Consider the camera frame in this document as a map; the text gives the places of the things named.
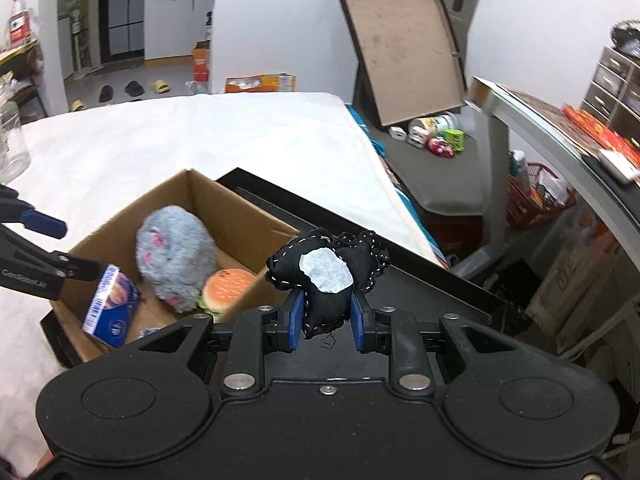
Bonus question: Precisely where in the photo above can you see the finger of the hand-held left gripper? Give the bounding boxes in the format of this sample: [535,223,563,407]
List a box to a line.
[0,184,68,239]
[0,225,103,302]

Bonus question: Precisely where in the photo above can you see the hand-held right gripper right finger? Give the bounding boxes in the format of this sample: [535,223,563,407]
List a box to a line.
[350,292,527,394]

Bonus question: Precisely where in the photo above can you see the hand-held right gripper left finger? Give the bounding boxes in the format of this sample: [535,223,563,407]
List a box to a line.
[135,290,306,394]

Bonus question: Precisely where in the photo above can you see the black felt plush toy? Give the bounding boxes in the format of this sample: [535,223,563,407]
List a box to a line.
[266,228,391,339]

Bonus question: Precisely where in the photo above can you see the black tray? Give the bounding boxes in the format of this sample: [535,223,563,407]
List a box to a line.
[40,167,507,372]

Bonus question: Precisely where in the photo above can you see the burger plush toy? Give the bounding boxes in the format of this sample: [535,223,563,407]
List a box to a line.
[197,268,255,317]

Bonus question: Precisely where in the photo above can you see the blue snack packet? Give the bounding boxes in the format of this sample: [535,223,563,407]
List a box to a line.
[82,265,141,350]

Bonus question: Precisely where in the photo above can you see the cardboard box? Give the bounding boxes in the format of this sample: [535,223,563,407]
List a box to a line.
[50,169,301,386]

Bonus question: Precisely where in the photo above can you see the clear glass jar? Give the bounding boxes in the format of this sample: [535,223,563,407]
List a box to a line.
[0,101,32,181]

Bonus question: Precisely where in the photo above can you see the grey mouse plush toy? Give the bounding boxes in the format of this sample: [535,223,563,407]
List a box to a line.
[136,205,218,312]

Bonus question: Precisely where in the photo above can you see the red pouch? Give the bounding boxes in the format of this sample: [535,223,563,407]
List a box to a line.
[426,137,456,159]

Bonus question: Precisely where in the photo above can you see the red label bottle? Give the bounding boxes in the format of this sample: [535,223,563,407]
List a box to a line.
[7,0,31,51]

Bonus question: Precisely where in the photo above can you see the white green can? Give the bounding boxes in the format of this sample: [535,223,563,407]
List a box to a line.
[409,115,457,136]

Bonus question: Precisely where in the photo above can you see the red plastic basket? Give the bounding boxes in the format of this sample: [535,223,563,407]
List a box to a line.
[507,161,577,231]

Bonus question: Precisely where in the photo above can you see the white tote bag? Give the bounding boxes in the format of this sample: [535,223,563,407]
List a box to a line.
[527,205,622,339]

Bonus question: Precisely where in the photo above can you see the bottle in basket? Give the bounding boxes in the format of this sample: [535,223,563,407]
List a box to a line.
[510,150,529,192]

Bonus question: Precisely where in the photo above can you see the orange box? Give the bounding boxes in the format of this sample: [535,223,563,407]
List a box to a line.
[192,42,214,84]

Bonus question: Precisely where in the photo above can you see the dark framed door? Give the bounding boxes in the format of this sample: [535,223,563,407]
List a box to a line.
[97,0,151,59]

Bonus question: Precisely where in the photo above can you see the white cabinet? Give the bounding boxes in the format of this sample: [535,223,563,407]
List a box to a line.
[143,0,217,61]

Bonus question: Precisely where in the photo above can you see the printed snack carton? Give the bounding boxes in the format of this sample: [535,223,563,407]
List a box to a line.
[225,74,297,94]

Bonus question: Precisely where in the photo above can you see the glass desk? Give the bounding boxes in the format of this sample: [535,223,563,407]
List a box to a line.
[472,76,640,281]

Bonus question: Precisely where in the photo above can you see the large brown board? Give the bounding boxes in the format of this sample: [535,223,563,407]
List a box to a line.
[335,0,467,129]

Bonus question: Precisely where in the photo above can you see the red printed packets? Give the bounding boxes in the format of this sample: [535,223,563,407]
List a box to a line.
[562,104,640,162]

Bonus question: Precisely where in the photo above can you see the grey drawer unit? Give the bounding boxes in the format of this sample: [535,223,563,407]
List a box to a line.
[582,45,640,129]

